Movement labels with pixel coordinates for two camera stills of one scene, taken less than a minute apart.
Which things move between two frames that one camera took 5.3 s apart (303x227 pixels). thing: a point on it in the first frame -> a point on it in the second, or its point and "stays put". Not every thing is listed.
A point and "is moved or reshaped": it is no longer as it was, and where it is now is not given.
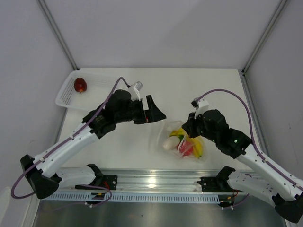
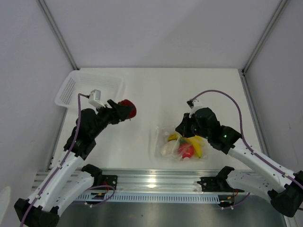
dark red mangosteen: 80,84 is moved or reshaped
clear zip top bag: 174,142 is moved or reshaped
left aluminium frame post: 59,33 stays put
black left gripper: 152,115 -> 120,112
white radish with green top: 172,142 is moved or reshaped
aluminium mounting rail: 156,180 stays put
